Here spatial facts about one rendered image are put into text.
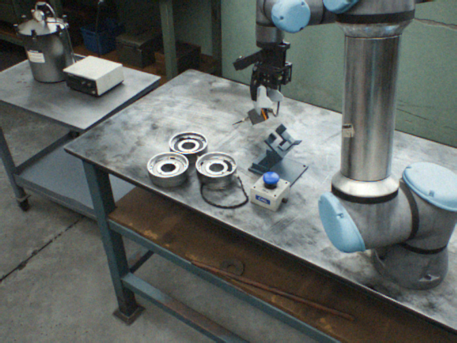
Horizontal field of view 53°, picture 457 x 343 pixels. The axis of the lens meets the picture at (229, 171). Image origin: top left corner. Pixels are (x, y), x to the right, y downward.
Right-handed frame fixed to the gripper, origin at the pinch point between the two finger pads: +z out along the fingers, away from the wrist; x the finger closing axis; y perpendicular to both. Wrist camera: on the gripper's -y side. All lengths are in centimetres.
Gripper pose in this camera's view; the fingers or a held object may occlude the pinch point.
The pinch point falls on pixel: (260, 108)
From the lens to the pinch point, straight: 132.3
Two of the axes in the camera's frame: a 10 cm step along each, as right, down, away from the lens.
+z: 0.1, 8.3, 5.6
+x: 6.2, -4.4, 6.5
